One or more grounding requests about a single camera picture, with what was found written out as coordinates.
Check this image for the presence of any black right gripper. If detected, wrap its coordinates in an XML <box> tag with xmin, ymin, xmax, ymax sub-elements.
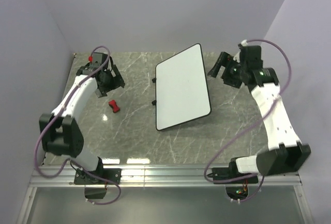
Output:
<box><xmin>206</xmin><ymin>52</ymin><xmax>247</xmax><ymax>89</ymax></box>

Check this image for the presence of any red whiteboard eraser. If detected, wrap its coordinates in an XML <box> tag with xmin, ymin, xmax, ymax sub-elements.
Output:
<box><xmin>108</xmin><ymin>100</ymin><xmax>121</xmax><ymax>113</ymax></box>

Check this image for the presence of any white whiteboard black frame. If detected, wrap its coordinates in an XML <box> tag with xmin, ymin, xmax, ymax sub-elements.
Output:
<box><xmin>152</xmin><ymin>43</ymin><xmax>212</xmax><ymax>131</ymax></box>

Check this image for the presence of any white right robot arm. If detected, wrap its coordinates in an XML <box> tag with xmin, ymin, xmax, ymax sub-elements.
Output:
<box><xmin>208</xmin><ymin>45</ymin><xmax>311</xmax><ymax>183</ymax></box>

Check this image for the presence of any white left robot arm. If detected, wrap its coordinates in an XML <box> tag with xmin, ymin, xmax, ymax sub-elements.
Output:
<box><xmin>38</xmin><ymin>51</ymin><xmax>125</xmax><ymax>184</ymax></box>

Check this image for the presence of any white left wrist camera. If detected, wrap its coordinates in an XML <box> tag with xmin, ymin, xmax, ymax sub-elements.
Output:
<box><xmin>88</xmin><ymin>52</ymin><xmax>107</xmax><ymax>67</ymax></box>

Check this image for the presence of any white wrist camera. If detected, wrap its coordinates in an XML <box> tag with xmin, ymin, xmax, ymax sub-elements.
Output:
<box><xmin>88</xmin><ymin>52</ymin><xmax>107</xmax><ymax>67</ymax></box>
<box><xmin>233</xmin><ymin>39</ymin><xmax>248</xmax><ymax>63</ymax></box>

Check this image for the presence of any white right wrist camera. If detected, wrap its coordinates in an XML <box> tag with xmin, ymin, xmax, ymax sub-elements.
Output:
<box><xmin>233</xmin><ymin>39</ymin><xmax>248</xmax><ymax>63</ymax></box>

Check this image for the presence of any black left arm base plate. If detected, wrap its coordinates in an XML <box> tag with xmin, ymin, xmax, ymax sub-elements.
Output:
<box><xmin>73</xmin><ymin>168</ymin><xmax>122</xmax><ymax>185</ymax></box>

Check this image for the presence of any aluminium mounting rail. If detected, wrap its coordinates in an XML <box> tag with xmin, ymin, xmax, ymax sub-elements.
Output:
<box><xmin>28</xmin><ymin>163</ymin><xmax>303</xmax><ymax>188</ymax></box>

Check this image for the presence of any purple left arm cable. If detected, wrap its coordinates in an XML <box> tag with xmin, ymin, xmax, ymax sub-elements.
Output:
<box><xmin>34</xmin><ymin>45</ymin><xmax>122</xmax><ymax>205</ymax></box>

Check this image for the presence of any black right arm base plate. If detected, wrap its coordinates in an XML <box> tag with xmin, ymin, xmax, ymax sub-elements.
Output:
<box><xmin>207</xmin><ymin>167</ymin><xmax>259</xmax><ymax>184</ymax></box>

